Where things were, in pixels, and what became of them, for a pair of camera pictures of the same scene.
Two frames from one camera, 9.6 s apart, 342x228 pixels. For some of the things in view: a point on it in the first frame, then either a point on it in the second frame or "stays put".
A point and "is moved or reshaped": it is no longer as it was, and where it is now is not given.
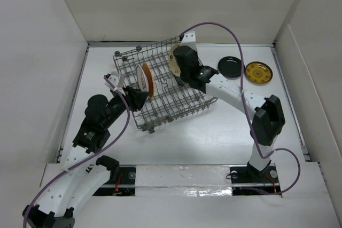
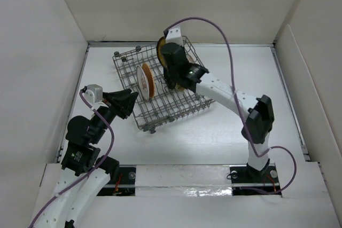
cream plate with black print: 172,63 is moved or reshaped
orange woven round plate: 148,71 stays put
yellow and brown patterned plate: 258,73 to 160,55
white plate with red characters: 142,80 stays put
